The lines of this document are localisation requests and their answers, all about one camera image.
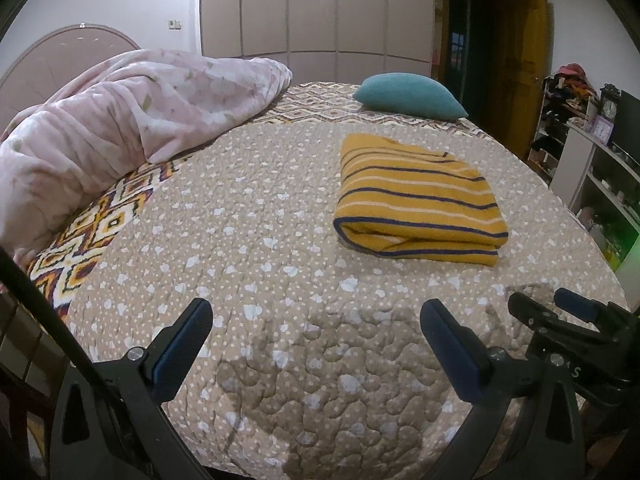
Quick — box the yellow striped knit sweater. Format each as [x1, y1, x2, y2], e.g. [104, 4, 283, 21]
[333, 133, 509, 266]

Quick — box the white shelf unit with clutter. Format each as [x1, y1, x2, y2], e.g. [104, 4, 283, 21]
[527, 63, 639, 308]

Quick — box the beige dotted quilt bedspread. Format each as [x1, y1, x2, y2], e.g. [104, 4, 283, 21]
[29, 82, 625, 479]

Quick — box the teal pillow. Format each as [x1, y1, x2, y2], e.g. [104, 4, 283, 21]
[352, 73, 469, 122]

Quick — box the dark wooden door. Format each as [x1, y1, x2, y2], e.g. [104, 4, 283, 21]
[442, 0, 551, 160]

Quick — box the pink floral blanket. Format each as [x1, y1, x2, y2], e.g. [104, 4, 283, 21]
[1, 49, 293, 268]

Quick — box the pink rounded headboard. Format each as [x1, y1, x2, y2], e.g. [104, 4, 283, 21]
[1, 23, 139, 130]

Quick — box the beige wardrobe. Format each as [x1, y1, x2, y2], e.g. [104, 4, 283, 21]
[200, 0, 435, 84]

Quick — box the black cable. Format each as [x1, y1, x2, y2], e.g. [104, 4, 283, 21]
[0, 246, 151, 480]

